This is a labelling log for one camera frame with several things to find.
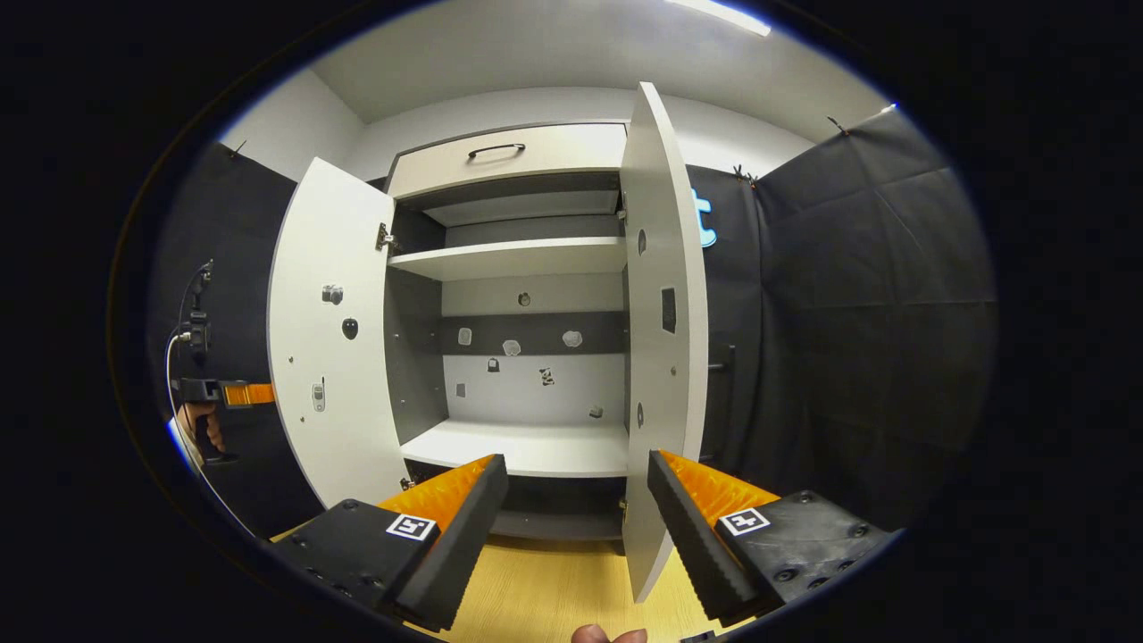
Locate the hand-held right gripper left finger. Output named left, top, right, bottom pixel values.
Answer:
left=266, top=454, right=511, bottom=633

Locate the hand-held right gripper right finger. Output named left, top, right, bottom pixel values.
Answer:
left=646, top=449, right=899, bottom=628

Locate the cabinet door with camera sticker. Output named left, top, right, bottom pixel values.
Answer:
left=268, top=158, right=412, bottom=510

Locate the beige double-door shoe cabinet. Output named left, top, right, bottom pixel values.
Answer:
left=268, top=82, right=738, bottom=604

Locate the cabinet door with headphone sticker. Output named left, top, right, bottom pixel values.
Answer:
left=619, top=82, right=738, bottom=604

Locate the white cabinet shelf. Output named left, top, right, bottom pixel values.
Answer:
left=388, top=237, right=628, bottom=282
left=402, top=420, right=630, bottom=479

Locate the black backdrop cloth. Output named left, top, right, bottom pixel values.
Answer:
left=147, top=107, right=999, bottom=537

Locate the white cable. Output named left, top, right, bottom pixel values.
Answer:
left=163, top=329, right=260, bottom=539

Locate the black cable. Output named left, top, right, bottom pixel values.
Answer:
left=179, top=259, right=215, bottom=313

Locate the beige cabinet drawer black handle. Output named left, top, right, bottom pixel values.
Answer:
left=386, top=122, right=629, bottom=199

